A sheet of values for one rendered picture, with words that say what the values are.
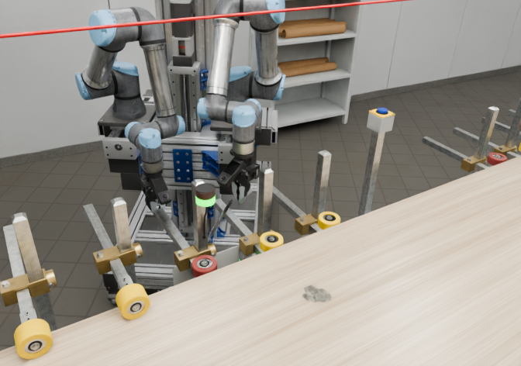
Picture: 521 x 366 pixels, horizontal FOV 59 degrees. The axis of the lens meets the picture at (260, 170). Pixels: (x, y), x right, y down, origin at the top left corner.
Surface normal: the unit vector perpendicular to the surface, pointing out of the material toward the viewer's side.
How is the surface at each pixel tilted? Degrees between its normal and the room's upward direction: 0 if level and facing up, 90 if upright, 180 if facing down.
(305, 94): 90
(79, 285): 0
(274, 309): 0
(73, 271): 0
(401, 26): 90
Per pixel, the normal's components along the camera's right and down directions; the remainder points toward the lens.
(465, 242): 0.04, -0.86
